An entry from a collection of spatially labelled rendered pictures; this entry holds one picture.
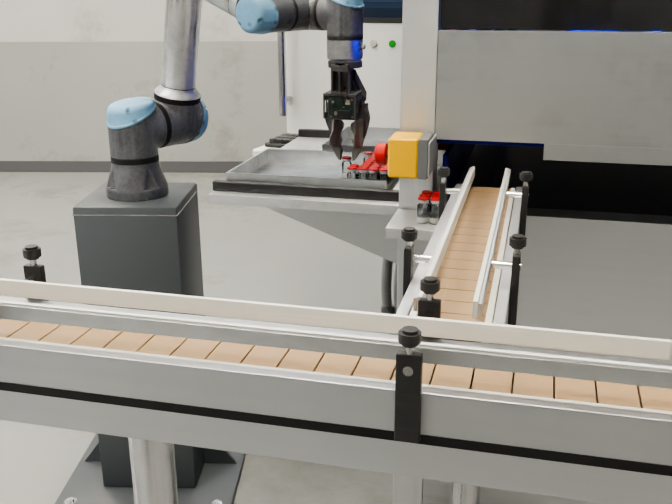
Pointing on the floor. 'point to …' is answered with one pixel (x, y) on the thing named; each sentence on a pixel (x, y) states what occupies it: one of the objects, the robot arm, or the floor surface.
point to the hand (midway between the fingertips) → (347, 153)
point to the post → (421, 14)
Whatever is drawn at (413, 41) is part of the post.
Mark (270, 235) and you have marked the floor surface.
